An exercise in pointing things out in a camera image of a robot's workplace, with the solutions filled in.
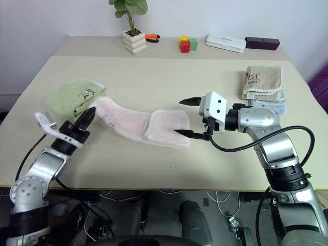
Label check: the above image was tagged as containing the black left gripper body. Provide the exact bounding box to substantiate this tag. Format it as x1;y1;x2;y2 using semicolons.
58;121;91;145

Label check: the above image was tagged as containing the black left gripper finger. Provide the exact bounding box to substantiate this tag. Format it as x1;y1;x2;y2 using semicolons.
73;108;92;128
81;107;97;132

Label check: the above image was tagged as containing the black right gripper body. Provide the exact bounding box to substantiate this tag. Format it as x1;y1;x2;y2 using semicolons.
202;116;218;141

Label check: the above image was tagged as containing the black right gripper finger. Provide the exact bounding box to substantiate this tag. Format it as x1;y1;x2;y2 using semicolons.
173;129;208;141
178;96;203;107

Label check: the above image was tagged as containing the pink towel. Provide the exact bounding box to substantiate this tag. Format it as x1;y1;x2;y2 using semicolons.
93;98;192;150

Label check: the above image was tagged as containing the green towel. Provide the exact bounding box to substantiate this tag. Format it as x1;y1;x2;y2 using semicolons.
48;78;107;117

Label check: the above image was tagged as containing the beige striped towel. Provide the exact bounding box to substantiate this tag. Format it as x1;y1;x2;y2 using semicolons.
241;65;283;101

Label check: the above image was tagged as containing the light blue towel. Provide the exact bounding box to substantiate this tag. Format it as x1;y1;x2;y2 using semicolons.
247;86;287;116

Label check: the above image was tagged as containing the flat white box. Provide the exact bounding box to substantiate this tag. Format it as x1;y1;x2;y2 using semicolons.
205;33;247;54

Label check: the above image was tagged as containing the potted plant in white pot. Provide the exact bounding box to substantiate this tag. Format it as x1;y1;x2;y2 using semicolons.
108;0;149;55

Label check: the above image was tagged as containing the dark rounded shape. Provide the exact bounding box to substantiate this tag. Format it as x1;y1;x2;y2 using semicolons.
179;200;214;246

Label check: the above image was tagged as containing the long black box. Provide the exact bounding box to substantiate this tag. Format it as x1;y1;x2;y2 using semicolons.
244;36;280;52

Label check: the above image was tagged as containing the metal caster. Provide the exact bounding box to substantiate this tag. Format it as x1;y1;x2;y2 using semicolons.
228;216;240;232

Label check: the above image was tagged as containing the dark chair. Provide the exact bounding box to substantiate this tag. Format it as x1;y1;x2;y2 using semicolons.
306;60;328;116

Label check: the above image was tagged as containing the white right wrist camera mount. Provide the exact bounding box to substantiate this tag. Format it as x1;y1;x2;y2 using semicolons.
199;91;229;135

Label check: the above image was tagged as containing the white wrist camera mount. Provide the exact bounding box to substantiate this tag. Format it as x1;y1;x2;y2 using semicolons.
34;111;84;150
199;91;229;135

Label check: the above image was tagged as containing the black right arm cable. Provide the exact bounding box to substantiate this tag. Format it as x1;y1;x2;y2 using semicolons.
209;125;316;246

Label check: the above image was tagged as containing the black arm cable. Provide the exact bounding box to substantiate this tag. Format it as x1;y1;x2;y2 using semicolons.
209;125;316;246
15;134;68;191

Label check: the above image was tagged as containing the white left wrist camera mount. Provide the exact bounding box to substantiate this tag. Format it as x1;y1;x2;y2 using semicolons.
34;111;84;150

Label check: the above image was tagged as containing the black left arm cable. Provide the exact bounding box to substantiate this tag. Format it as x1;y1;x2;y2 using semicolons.
15;134;68;191

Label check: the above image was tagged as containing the white floor cable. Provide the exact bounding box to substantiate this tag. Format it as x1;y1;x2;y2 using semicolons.
206;190;241;219
98;190;147;203

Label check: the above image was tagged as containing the black floor bracket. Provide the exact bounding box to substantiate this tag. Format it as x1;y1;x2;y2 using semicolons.
234;226;254;243

